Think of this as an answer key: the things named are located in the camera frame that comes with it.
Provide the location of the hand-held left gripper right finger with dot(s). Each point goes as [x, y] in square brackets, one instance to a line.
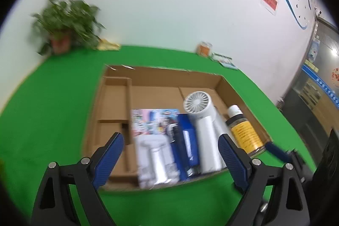
[233, 159]

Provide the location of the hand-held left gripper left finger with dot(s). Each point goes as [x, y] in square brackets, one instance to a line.
[110, 159]

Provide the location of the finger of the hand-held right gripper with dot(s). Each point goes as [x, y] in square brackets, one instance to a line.
[278, 151]

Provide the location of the yellow label clear jar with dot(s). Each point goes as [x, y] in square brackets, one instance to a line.
[246, 136]

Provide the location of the white handheld fan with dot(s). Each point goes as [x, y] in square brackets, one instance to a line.
[206, 136]

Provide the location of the white fan package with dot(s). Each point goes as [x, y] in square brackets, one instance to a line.
[156, 162]

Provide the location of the blue package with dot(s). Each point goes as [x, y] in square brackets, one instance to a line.
[188, 141]

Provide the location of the colourful printed box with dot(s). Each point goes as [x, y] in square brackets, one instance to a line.
[148, 120]

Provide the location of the large cardboard box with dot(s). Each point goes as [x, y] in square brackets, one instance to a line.
[159, 80]

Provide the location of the glass door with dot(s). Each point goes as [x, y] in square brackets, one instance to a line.
[317, 77]

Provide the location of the light blue flat box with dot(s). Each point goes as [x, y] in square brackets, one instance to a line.
[229, 65]

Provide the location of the white desk card stand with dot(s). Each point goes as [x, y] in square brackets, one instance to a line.
[222, 57]

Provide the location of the small blue door notice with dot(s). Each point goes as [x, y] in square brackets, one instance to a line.
[314, 50]

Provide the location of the small orange box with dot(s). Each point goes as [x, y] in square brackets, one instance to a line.
[204, 49]

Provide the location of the potted plant terracotta pot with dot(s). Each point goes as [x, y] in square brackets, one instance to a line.
[66, 22]

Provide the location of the yellow packet by wall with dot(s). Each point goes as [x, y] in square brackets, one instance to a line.
[108, 45]

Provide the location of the red wall sign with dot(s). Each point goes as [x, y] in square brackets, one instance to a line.
[269, 1]

